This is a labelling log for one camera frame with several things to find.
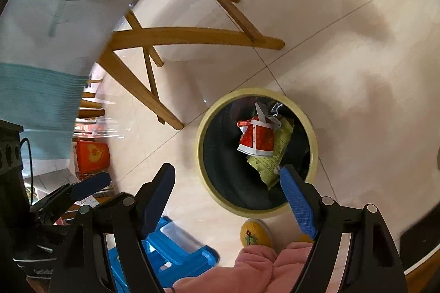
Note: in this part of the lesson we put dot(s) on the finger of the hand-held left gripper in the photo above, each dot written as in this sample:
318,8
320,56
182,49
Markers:
91,183
56,214

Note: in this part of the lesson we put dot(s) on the blue plastic stool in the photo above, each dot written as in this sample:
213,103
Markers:
178,251

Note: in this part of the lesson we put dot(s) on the person's right leg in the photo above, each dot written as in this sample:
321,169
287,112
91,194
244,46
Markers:
292,262

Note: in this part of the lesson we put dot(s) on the wooden chair legs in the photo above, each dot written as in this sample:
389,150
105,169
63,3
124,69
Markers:
192,35

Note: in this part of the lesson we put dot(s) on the yellow-green plastic bag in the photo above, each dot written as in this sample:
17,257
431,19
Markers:
275,159

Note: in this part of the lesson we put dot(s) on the yellow slipper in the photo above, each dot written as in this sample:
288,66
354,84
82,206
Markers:
306,238
256,233

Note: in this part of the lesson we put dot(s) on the orange bucket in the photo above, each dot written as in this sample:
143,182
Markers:
91,155

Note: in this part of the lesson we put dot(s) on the dark blue waste bin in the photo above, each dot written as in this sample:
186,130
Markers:
223,183

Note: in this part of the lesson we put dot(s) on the white teal printed tablecloth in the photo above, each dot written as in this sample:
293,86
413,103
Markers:
51,21

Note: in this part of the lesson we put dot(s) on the red paper bucket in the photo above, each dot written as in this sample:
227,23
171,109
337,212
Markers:
257,138

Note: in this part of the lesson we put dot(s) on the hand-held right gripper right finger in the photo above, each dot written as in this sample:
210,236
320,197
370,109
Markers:
299,205

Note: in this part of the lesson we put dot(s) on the black white wrapper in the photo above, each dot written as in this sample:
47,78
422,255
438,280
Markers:
266,114

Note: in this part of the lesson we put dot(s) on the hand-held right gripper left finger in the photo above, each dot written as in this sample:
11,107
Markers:
156,202

